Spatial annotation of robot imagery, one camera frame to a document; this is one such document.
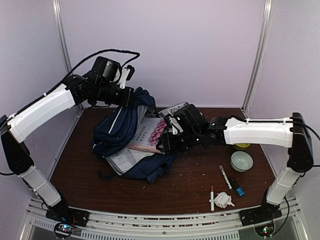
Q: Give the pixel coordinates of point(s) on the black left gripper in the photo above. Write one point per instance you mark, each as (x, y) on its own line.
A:
(127, 99)

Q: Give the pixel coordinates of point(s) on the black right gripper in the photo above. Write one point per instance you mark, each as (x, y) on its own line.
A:
(169, 146)

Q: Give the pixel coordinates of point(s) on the black white illustrated book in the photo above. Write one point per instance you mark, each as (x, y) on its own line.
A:
(172, 109)

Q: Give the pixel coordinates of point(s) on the navy blue student backpack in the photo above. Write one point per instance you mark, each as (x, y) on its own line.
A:
(127, 140)

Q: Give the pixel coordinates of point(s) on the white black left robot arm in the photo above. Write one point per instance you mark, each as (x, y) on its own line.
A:
(99, 77)

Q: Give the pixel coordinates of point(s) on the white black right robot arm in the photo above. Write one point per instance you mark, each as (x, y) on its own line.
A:
(187, 128)

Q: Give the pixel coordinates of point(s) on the grey marker pen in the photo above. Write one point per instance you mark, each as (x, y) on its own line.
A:
(225, 178)

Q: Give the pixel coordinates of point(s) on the white red-capped pen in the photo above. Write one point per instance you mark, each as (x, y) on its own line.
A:
(211, 199)

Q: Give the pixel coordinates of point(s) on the yellow green bowl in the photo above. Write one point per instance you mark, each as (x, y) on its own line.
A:
(241, 146)

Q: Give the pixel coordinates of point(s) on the pale blue ceramic bowl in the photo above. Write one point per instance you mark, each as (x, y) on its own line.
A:
(241, 161)

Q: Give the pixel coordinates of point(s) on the black blue marker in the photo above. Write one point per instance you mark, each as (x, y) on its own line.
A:
(236, 187)

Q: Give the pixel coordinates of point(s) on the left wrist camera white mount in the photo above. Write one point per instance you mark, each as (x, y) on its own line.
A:
(126, 74)

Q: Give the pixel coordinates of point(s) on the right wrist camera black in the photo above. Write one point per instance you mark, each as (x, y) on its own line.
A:
(173, 125)

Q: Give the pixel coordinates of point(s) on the aluminium front rail frame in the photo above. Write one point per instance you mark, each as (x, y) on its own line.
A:
(220, 225)

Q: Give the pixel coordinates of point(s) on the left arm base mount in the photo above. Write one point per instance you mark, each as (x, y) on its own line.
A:
(68, 219)

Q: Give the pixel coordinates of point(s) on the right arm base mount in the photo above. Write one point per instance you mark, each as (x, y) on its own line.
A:
(263, 217)

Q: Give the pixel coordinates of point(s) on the right aluminium corner post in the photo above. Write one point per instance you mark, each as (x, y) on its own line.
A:
(257, 64)

